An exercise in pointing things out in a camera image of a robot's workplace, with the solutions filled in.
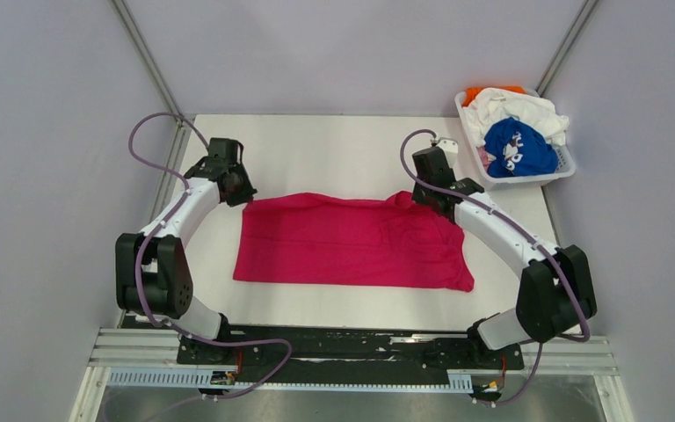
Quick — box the pink t-shirt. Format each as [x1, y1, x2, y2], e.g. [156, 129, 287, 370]
[233, 191, 475, 292]

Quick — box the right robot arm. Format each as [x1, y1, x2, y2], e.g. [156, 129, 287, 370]
[410, 146, 598, 367]

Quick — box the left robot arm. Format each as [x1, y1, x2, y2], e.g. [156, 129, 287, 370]
[115, 138, 257, 363]

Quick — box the light pink garment in basket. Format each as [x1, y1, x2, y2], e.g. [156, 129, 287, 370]
[476, 147, 496, 172]

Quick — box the white t-shirt in basket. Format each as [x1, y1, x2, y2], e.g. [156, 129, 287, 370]
[458, 87, 570, 148]

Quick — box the orange t-shirt in basket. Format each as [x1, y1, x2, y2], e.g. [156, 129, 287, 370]
[459, 85, 526, 107]

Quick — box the blue t-shirt in basket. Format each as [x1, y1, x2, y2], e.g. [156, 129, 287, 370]
[483, 117, 558, 178]

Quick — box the white perforated laundry basket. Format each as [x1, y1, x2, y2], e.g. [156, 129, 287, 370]
[454, 87, 575, 190]

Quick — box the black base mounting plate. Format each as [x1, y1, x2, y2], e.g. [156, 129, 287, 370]
[177, 324, 524, 385]

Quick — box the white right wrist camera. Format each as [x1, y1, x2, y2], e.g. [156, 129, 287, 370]
[432, 137, 459, 160]

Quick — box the white slotted cable duct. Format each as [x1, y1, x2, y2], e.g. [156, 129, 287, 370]
[106, 368, 474, 394]

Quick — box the aluminium frame rail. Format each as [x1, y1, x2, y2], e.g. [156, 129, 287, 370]
[89, 326, 619, 375]

